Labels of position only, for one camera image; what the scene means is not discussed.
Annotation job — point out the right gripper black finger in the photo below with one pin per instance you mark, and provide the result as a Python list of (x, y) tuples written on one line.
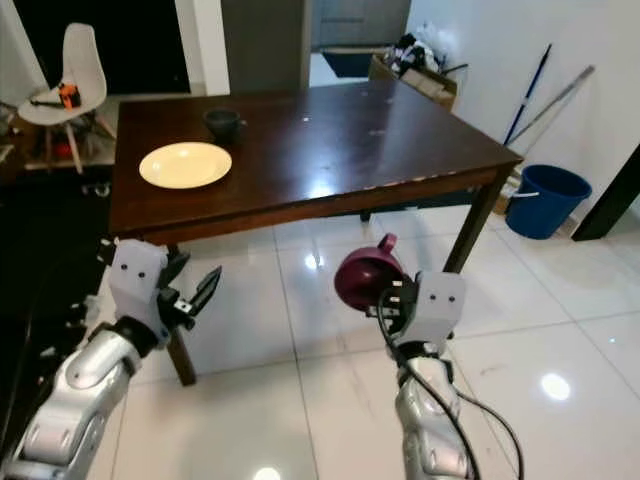
[(390, 285), (382, 308)]

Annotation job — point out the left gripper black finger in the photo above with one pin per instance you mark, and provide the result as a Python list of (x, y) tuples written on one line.
[(176, 268), (208, 288)]

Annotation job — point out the maroon cup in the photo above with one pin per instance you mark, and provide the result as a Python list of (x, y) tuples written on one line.
[(365, 275)]

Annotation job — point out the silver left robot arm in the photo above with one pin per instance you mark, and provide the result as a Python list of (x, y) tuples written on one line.
[(75, 400)]

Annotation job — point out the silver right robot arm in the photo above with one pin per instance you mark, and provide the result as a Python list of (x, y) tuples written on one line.
[(435, 420)]

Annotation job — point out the pale yellow plate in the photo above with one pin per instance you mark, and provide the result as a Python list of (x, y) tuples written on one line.
[(185, 165)]

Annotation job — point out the dark brown wooden table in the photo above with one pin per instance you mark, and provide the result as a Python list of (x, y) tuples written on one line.
[(340, 150)]

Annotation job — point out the dark grey cup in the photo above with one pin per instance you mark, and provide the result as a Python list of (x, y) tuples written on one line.
[(223, 123)]

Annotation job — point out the red round object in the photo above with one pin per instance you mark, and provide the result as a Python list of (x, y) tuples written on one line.
[(71, 149)]

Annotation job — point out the blue plastic bucket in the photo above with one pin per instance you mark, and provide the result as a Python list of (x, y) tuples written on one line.
[(548, 202)]

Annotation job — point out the orange and black tool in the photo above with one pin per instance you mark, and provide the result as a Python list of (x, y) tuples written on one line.
[(69, 96)]

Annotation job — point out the cardboard box with clutter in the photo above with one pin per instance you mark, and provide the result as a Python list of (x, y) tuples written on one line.
[(415, 75)]

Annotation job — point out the white chair with wooden legs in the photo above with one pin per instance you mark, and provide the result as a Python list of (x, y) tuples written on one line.
[(82, 55)]

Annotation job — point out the blue broom pole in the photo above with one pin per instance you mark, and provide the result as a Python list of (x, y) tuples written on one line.
[(528, 92)]

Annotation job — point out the grey broom pole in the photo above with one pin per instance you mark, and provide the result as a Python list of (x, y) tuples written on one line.
[(560, 105)]

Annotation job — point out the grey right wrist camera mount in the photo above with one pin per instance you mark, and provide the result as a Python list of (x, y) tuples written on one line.
[(437, 305)]

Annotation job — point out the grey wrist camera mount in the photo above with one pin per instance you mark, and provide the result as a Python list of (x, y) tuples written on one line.
[(137, 280), (437, 305)]

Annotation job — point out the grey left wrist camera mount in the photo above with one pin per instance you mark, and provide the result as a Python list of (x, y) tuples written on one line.
[(137, 280)]

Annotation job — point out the black door frame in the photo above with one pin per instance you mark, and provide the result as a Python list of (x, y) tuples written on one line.
[(610, 195)]

